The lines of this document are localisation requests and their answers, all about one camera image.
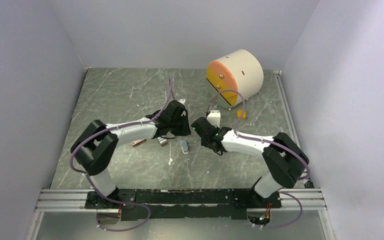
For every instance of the light blue white stapler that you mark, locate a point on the light blue white stapler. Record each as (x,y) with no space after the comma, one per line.
(184,146)

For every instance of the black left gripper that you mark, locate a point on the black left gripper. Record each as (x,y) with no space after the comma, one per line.
(186,130)

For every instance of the red white staple box sleeve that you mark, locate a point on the red white staple box sleeve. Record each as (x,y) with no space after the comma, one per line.
(138,142)

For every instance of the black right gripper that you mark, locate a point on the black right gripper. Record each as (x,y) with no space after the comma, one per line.
(203,143)

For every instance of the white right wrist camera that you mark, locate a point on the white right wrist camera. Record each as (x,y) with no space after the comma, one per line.
(214,118)

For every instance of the cream round drawer cabinet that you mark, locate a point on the cream round drawer cabinet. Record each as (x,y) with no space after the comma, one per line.
(239,71)

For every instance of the aluminium frame rail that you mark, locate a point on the aluminium frame rail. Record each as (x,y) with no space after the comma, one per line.
(74,200)

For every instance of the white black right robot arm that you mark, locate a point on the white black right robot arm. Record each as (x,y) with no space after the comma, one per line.
(286,162)

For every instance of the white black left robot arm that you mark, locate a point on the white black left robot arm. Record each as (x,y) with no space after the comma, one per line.
(94,149)

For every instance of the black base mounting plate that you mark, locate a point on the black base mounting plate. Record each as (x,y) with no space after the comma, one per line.
(138,204)

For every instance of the yellow eraser block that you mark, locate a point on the yellow eraser block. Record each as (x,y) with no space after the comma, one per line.
(241,114)

